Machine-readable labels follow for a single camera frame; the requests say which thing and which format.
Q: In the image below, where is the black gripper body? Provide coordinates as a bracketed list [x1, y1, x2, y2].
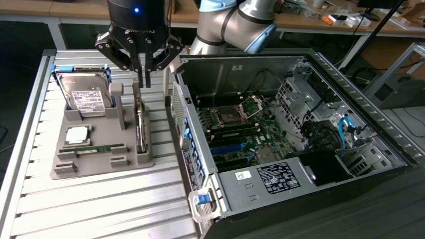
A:
[106, 0, 170, 54]

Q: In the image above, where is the small green graphics card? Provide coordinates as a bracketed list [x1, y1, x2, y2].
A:
[134, 97, 149, 154]

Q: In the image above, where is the open black PC case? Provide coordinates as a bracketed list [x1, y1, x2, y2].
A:
[164, 48, 425, 239]

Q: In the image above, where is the hard disk in blue carrier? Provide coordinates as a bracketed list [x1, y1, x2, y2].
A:
[49, 64, 117, 118]

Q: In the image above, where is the grey plastic parts rack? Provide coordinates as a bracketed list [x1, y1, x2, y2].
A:
[49, 79, 156, 180]

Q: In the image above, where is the CPU socket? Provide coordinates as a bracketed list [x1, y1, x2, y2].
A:
[213, 106, 248, 125]

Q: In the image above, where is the metal socket cover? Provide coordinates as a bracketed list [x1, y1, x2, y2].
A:
[237, 96, 268, 120]

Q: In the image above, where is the silver CPU chip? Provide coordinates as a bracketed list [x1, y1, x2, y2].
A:
[64, 126, 90, 145]

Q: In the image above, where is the green RAM stick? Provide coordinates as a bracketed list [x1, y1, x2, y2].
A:
[58, 143, 125, 154]

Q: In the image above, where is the black RAM stick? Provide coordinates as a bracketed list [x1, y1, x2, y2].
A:
[205, 123, 261, 141]

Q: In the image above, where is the blue expansion slot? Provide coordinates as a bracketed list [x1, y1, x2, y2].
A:
[210, 142, 249, 154]

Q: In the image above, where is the perforated metal drive cage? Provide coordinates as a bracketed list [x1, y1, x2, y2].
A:
[274, 74, 336, 125]

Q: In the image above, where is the green motherboard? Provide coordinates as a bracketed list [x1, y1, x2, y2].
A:
[196, 96, 300, 172]

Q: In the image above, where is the grey chipset heat sink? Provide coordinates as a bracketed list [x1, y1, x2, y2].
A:
[254, 148, 278, 161]

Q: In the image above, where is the small orange box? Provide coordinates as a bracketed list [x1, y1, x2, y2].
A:
[324, 14, 348, 25]

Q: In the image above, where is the blue case release latch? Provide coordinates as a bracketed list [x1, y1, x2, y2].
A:
[194, 194, 212, 206]

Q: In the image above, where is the grey power supply unit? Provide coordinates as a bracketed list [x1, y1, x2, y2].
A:
[217, 159, 320, 212]

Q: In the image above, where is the small white box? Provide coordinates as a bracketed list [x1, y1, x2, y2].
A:
[345, 14, 372, 27]

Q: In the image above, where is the black slanted pole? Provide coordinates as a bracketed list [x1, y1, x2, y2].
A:
[338, 0, 406, 72]

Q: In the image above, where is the black monitor stand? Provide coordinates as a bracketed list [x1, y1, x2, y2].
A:
[357, 0, 381, 22]

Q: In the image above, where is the black plastic shroud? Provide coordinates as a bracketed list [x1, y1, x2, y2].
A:
[297, 150, 354, 187]

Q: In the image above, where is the grey computer tower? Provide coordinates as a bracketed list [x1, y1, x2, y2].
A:
[372, 74, 425, 110]

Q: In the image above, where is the slotted metal disk bay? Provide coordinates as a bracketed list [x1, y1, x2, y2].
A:
[334, 143, 409, 177]

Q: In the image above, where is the wooden desk white frame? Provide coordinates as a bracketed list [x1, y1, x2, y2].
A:
[0, 0, 200, 49]
[274, 0, 425, 75]

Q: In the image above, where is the black power wire bundle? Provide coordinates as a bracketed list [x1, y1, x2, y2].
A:
[301, 119, 342, 152]

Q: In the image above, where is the blue SATA wire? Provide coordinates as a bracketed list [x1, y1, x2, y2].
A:
[337, 117, 354, 152]

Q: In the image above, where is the aluminium profile frame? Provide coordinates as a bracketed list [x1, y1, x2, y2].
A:
[365, 42, 425, 110]

